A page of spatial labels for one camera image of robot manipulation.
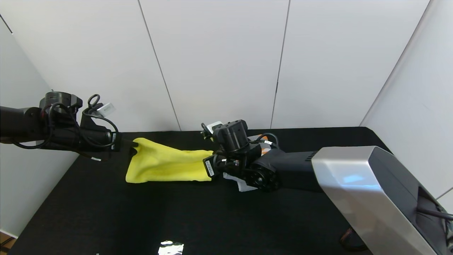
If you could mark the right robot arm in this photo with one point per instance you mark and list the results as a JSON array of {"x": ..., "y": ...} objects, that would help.
[{"x": 354, "y": 177}]

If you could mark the black tablecloth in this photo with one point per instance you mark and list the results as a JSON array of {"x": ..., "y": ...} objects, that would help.
[{"x": 247, "y": 219}]

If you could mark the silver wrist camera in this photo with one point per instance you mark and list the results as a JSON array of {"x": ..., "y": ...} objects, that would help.
[
  {"x": 106, "y": 109},
  {"x": 215, "y": 125}
]

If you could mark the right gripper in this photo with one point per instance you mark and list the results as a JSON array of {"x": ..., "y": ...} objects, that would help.
[{"x": 210, "y": 166}]

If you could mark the yellow microfibre towel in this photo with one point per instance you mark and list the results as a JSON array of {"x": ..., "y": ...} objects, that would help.
[{"x": 166, "y": 163}]

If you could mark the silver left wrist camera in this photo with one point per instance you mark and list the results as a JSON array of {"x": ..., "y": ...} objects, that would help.
[{"x": 106, "y": 109}]

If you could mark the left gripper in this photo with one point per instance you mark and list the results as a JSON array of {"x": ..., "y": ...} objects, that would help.
[{"x": 116, "y": 142}]

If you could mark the grey towel with orange stripe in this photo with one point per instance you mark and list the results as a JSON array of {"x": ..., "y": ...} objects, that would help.
[{"x": 244, "y": 186}]

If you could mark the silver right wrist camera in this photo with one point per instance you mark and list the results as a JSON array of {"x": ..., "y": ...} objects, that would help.
[{"x": 215, "y": 125}]

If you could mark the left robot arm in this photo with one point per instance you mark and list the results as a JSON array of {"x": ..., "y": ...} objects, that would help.
[{"x": 17, "y": 124}]

